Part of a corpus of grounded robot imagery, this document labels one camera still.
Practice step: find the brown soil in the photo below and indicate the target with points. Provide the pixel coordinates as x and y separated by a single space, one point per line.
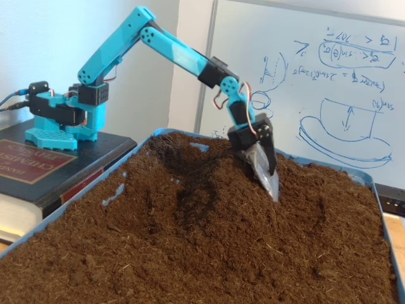
190 253

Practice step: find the blue plastic tray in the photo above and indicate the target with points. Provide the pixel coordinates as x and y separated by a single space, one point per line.
360 177

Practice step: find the black perforated basket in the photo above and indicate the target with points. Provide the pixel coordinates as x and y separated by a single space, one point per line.
392 199

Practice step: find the whiteboard with blue drawings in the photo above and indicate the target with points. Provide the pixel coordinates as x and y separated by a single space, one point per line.
237 47

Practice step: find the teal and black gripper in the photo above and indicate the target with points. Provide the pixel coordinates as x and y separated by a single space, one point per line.
243 137

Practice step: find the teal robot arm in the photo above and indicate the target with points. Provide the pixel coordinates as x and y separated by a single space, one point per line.
126 41

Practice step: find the black chemistry physics handbook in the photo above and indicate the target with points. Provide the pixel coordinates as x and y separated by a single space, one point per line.
95 152

